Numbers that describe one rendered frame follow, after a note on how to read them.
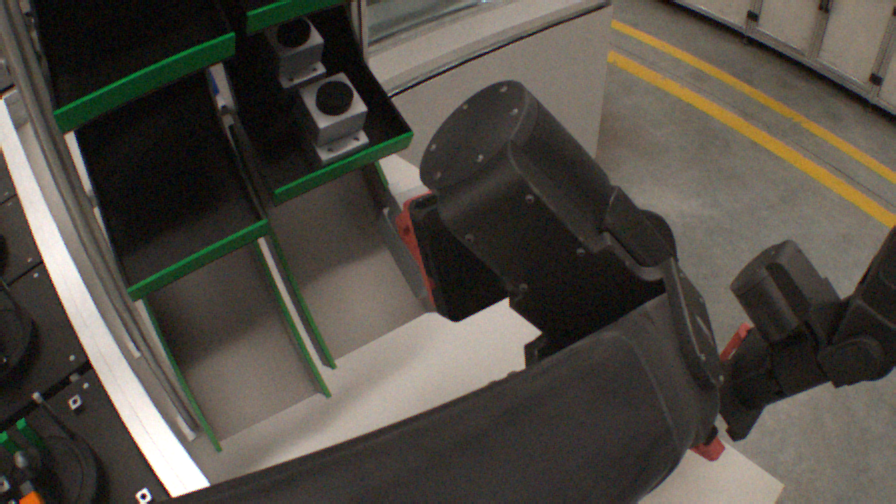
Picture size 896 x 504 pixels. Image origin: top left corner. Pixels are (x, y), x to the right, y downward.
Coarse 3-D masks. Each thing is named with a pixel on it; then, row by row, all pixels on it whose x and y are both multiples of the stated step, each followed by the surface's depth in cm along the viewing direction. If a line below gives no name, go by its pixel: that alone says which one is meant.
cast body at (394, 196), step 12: (396, 192) 49; (408, 192) 44; (420, 192) 45; (396, 204) 44; (384, 216) 47; (396, 216) 45; (384, 228) 48; (396, 228) 46; (384, 240) 49; (396, 240) 47; (396, 252) 47; (408, 252) 45; (408, 264) 46; (408, 276) 47; (420, 276) 45; (420, 288) 46
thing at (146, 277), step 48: (192, 96) 52; (96, 144) 47; (144, 144) 48; (192, 144) 50; (96, 192) 43; (144, 192) 47; (192, 192) 48; (240, 192) 49; (144, 240) 45; (192, 240) 46; (240, 240) 46; (144, 288) 42
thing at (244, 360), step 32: (224, 256) 59; (256, 256) 58; (192, 288) 57; (224, 288) 58; (256, 288) 60; (160, 320) 55; (192, 320) 57; (224, 320) 58; (256, 320) 60; (288, 320) 57; (192, 352) 56; (224, 352) 58; (256, 352) 59; (288, 352) 61; (192, 384) 56; (224, 384) 57; (256, 384) 59; (288, 384) 60; (320, 384) 57; (224, 416) 57; (256, 416) 58
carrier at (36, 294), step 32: (32, 288) 73; (0, 320) 66; (32, 320) 66; (64, 320) 69; (0, 352) 62; (32, 352) 64; (64, 352) 65; (0, 384) 60; (32, 384) 61; (64, 384) 63; (0, 416) 57
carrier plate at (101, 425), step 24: (72, 384) 62; (96, 384) 62; (96, 408) 60; (96, 432) 58; (120, 432) 58; (0, 456) 53; (120, 456) 56; (144, 456) 57; (120, 480) 54; (144, 480) 54
